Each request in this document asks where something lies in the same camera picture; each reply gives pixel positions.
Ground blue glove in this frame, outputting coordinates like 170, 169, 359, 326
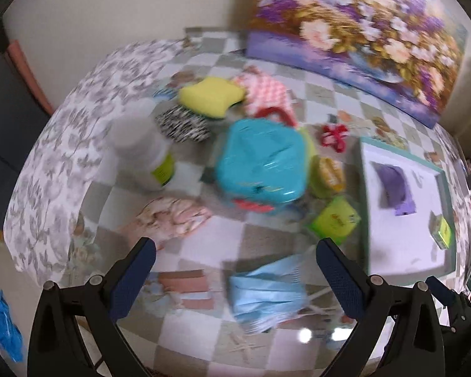
0, 288, 24, 364

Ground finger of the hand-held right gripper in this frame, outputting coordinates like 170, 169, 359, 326
425, 276, 471, 334

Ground yellow round tin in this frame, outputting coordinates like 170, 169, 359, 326
317, 156, 346, 188

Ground pink floral scrunchie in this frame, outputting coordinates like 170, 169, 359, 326
135, 196, 213, 240

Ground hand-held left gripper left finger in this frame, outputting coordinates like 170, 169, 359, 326
27, 237, 158, 377

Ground leopard print scrunchie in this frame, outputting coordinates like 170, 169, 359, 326
156, 104, 213, 142

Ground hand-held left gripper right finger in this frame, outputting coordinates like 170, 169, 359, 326
316, 238, 446, 377

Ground pink white fuzzy socks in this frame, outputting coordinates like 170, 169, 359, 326
232, 71, 299, 126

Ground teal toy case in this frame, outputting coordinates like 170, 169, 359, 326
214, 106, 312, 215

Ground grey floral tablecloth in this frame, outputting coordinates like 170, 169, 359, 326
3, 39, 189, 283

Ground small green box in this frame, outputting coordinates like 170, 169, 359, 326
429, 211, 454, 250

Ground purple cloth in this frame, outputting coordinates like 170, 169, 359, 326
372, 162, 417, 216

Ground white tray teal rim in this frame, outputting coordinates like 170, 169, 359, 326
357, 137, 456, 276

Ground yellow sponge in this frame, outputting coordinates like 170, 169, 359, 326
178, 79, 247, 120

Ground blue face mask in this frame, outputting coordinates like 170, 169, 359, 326
228, 253, 338, 334

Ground flower painting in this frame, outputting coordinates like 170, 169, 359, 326
245, 0, 469, 129

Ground white bottle green label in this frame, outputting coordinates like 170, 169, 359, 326
108, 104, 177, 187

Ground red fuzzy hair tie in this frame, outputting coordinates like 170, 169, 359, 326
318, 123, 352, 154

